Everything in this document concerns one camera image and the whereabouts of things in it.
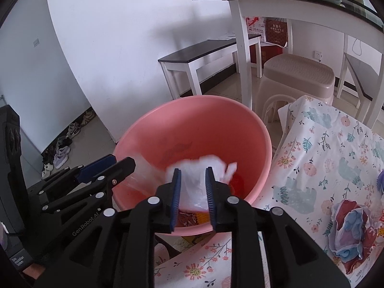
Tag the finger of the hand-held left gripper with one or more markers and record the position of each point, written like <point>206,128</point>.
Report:
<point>99,166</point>
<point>120,171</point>

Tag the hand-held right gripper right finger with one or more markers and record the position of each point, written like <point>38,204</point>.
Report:
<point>211,201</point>

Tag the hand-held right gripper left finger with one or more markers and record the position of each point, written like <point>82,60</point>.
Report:
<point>175,201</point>

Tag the yellow foam fruit net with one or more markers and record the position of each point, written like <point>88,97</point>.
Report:
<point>203,217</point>

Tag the dark red wrapper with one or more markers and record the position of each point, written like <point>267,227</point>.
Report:
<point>184,217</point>

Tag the white plastic bag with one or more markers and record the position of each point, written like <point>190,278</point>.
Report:
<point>192,183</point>

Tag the pink plastic bucket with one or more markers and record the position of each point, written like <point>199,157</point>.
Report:
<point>195,126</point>

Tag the blue red paper wrapper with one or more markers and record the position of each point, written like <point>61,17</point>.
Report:
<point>351,231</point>

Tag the pile of shoes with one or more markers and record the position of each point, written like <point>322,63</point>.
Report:
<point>61,153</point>

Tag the long dark-topped white bench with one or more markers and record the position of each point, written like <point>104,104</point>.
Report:
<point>195,49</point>

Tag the beige plastic stool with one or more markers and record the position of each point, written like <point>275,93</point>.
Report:
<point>297,72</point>

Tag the red carton under desk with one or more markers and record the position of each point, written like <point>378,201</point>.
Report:
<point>267,55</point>

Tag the white papers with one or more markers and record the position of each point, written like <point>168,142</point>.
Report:
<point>226,36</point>

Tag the white desk with glass top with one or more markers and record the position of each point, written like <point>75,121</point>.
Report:
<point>240,36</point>

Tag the white red shopping bag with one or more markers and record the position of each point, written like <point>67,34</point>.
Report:
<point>255,30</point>

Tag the dark red shopping bag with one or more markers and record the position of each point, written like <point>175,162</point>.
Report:
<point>276,33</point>

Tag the short dark-topped white bench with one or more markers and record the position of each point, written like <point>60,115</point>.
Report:
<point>360,75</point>

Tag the grey wall switch plate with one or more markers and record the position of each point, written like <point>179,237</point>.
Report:
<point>36,42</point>

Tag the wall socket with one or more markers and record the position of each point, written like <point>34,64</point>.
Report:
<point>318,55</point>

